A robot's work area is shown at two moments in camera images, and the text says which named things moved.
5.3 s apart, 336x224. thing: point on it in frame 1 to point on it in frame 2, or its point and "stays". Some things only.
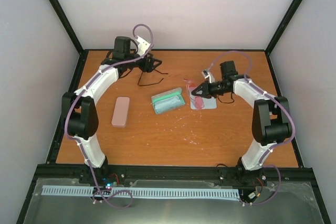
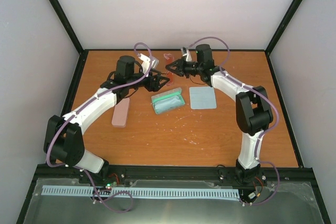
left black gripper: [148, 68] to [155, 87]
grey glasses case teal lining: [167, 100] stays
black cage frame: [301, 174] stays
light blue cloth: [167, 104] stays
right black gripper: [205, 87] to [179, 63]
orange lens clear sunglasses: [198, 101] to [170, 58]
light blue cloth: [209, 103] stays
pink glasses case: [121, 112] stays
